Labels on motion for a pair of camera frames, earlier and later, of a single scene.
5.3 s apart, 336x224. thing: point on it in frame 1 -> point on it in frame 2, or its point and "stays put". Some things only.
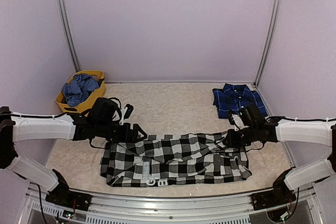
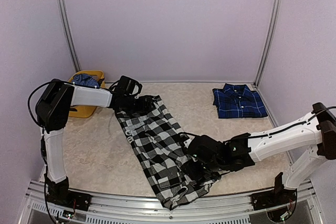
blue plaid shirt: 234,98 stays put
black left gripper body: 123,137 -> 132,107
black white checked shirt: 173,160 -> 157,140
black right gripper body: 242,140 -> 197,174
